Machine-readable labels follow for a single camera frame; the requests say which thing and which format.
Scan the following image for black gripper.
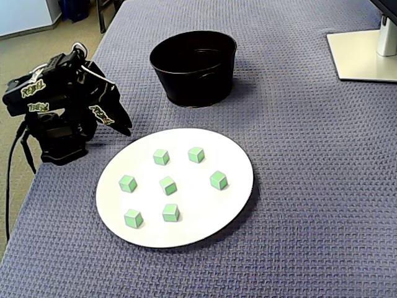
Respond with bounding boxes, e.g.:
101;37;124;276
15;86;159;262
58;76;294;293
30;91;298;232
79;60;133;137

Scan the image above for green cube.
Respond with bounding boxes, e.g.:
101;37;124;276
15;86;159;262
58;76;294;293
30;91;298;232
161;203;181;223
118;174;138;193
152;148;171;166
209;169;230;191
159;175;179;196
187;147;206;164
123;208;145;230

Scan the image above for black round container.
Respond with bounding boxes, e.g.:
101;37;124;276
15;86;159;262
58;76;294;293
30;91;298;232
149;30;238;109

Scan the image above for white round plate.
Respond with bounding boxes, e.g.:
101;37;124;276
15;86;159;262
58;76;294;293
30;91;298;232
95;127;256;250

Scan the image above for dark chair legs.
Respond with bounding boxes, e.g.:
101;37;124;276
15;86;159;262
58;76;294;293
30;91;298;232
95;0;123;34

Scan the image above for blue bin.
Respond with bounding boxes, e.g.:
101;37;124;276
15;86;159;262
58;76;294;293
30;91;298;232
58;0;94;22

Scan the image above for white board panel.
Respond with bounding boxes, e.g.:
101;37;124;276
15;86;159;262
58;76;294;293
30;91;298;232
0;0;62;40

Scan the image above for blue woven table cloth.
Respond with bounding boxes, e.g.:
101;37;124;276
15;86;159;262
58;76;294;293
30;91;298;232
0;0;397;298

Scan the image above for white monitor stand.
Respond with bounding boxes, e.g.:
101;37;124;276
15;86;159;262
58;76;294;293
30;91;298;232
326;14;397;83

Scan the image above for black monitor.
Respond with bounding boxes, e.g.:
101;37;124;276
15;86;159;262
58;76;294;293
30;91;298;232
370;0;397;20

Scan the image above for servo wire bundle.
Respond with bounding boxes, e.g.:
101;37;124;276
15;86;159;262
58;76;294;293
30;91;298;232
71;42;89;58

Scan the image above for short black cable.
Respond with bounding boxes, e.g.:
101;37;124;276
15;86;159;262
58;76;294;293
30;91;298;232
20;133;37;174

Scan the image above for thick black cable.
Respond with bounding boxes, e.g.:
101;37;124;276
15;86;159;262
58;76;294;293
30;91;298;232
4;119;30;242

